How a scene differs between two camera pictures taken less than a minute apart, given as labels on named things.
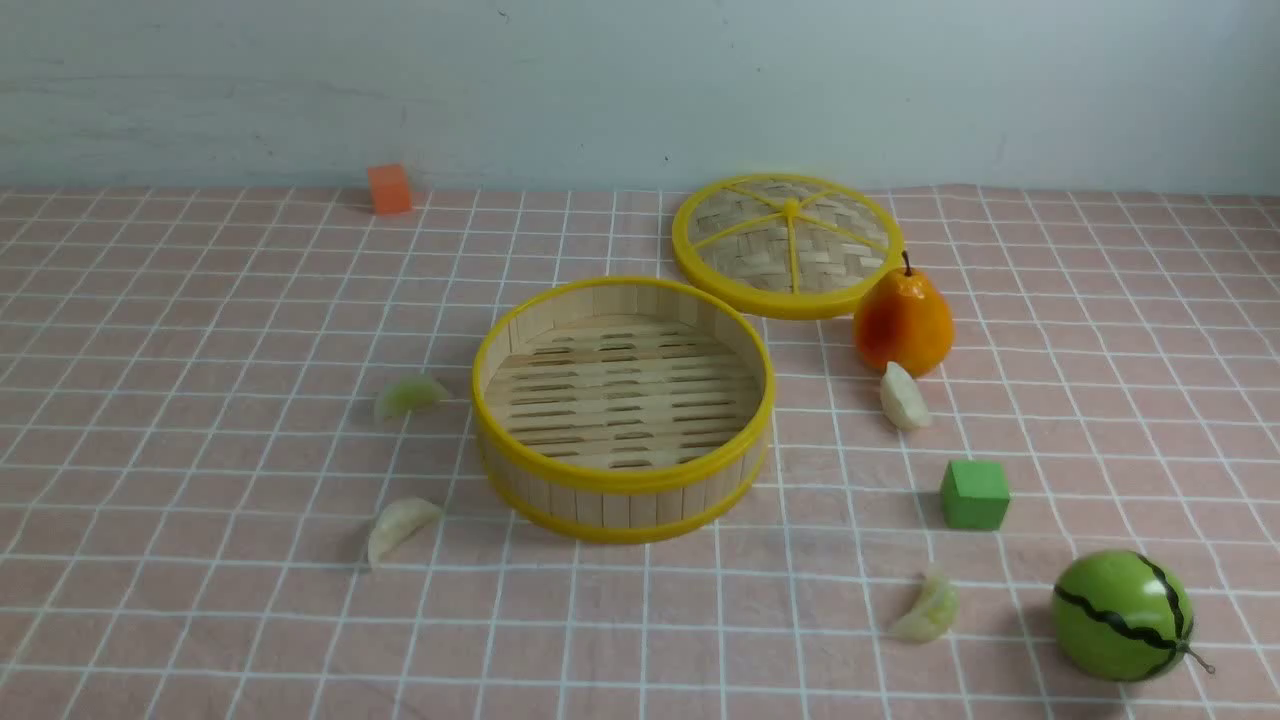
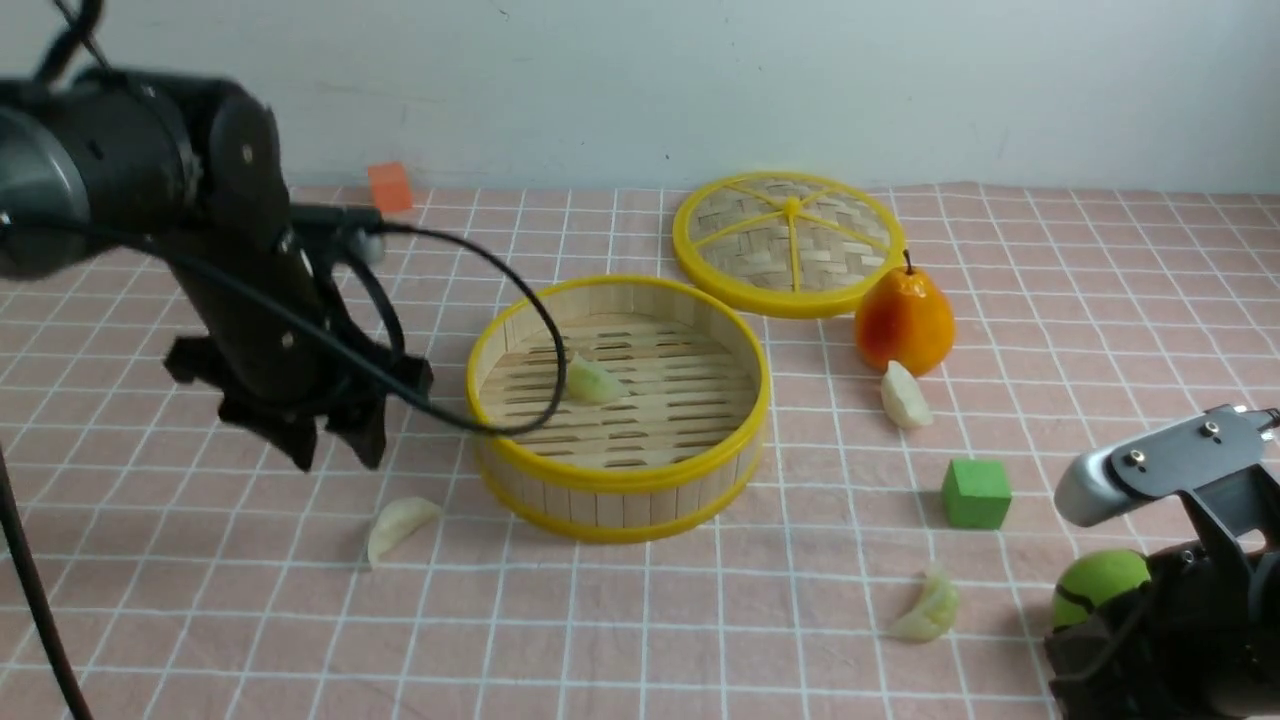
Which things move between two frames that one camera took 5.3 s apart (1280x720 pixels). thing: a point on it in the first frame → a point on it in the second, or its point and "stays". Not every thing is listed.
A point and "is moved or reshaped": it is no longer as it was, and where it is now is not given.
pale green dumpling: [935, 616] stays
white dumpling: [396, 522] stays
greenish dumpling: [413, 392] is moved or reshaped
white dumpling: [903, 400] stays
